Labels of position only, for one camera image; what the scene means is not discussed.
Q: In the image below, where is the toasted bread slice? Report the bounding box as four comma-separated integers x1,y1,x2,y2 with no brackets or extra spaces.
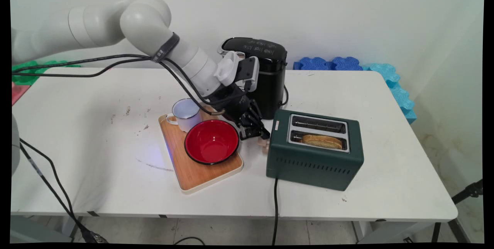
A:
301,134,343,150

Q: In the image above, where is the black tripod leg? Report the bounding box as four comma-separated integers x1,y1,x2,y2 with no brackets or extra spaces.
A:
431,179,484,244

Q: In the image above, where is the black cable strap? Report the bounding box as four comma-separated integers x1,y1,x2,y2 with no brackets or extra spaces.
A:
150,32,181,64

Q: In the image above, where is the black floor cable loop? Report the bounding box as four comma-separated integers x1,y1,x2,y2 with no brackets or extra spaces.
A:
173,236,206,246

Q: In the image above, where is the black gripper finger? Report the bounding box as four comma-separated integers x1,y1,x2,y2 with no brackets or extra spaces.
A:
247,100,271,141
236,114,260,142

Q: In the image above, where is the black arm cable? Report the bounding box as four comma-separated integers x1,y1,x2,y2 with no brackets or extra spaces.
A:
12,54,237,107
12,58,232,116

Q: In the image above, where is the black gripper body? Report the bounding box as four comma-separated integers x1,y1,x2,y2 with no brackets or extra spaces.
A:
210,85,252,123

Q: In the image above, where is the wooden serving tray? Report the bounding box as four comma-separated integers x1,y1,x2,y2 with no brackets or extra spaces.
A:
158,102,244,195

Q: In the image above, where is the white enamel mug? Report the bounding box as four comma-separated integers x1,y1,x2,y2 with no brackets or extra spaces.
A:
166,98,203,133

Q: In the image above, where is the red enamel bowl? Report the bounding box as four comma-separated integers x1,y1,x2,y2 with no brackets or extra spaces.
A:
184,119,240,165

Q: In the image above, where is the black toaster power cable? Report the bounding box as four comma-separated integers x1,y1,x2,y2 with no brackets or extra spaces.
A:
272,178,281,246

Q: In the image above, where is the white table leg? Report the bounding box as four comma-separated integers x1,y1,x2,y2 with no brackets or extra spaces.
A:
352,221,387,244

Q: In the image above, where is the cyan foam puzzle mat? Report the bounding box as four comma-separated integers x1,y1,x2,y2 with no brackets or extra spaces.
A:
362,63,418,125

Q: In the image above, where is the black coffee machine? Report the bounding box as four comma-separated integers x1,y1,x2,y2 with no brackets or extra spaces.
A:
217,37,288,120

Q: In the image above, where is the green two-slot toaster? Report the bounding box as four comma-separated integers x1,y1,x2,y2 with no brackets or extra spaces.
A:
266,109,365,192

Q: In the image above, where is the green foam puzzle mat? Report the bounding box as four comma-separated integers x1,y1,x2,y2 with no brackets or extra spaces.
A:
11,60,82,86

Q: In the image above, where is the blue foam puzzle mat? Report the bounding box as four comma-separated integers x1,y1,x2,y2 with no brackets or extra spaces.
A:
293,56,364,71

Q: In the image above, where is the pink foam puzzle mat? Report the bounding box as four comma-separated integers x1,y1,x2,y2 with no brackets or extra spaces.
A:
11,82,31,106

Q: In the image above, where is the black hanging cable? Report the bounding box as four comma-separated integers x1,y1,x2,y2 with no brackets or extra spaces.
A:
19,138,109,244

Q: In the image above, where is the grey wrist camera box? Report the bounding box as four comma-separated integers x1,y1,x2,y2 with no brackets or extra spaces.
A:
213,51,260,92

